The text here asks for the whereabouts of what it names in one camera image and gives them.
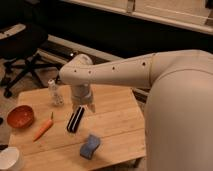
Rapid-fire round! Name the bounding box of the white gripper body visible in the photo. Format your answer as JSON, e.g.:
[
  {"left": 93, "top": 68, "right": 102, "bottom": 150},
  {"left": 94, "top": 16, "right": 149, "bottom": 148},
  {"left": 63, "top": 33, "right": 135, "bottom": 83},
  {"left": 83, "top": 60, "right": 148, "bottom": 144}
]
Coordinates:
[{"left": 71, "top": 84, "right": 95, "bottom": 112}]

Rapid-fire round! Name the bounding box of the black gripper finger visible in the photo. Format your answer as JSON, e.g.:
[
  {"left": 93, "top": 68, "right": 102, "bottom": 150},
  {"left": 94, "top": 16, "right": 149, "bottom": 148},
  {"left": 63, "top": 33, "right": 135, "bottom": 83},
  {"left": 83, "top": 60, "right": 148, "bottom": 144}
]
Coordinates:
[
  {"left": 67, "top": 107, "right": 81, "bottom": 133},
  {"left": 71, "top": 106, "right": 85, "bottom": 133}
]

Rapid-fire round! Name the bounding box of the white ceramic cup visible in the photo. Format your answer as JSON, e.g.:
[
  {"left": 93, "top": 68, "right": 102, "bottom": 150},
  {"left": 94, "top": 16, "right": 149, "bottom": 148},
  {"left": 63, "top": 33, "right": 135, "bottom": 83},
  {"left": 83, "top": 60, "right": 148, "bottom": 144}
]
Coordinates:
[{"left": 0, "top": 147, "right": 24, "bottom": 171}]

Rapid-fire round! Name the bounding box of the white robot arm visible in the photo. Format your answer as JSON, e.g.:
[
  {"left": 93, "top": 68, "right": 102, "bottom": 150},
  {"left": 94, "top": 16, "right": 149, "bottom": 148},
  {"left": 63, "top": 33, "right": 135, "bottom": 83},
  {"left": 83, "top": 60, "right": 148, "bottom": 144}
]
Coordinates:
[{"left": 59, "top": 49, "right": 213, "bottom": 171}]

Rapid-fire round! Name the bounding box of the orange ceramic bowl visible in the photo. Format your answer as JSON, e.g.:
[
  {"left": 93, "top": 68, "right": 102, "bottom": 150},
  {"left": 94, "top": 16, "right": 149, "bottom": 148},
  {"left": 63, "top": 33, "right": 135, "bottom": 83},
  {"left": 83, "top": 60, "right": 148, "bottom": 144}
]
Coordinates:
[{"left": 7, "top": 105, "right": 35, "bottom": 129}]

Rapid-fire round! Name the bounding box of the orange carrot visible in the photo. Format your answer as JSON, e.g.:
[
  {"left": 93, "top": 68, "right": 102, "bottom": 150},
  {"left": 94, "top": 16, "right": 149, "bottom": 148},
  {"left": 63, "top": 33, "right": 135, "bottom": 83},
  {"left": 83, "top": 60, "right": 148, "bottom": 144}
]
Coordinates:
[{"left": 33, "top": 114, "right": 53, "bottom": 141}]

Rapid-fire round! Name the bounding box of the blue sponge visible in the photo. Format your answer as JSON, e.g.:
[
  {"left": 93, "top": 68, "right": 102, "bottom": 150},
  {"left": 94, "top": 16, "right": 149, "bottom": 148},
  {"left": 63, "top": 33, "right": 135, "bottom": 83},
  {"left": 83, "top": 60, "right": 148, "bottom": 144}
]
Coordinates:
[{"left": 80, "top": 134, "right": 101, "bottom": 159}]

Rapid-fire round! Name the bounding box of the black office chair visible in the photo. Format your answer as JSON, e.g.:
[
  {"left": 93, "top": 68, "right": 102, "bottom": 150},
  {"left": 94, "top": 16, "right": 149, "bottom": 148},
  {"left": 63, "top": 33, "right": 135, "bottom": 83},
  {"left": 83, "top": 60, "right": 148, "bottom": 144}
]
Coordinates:
[{"left": 0, "top": 0, "right": 61, "bottom": 98}]

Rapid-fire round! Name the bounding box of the metal floor rail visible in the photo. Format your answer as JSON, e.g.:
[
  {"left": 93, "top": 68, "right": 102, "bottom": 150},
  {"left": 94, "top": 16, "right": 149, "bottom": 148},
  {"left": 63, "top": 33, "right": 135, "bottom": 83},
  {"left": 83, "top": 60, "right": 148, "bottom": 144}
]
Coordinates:
[{"left": 39, "top": 34, "right": 111, "bottom": 66}]

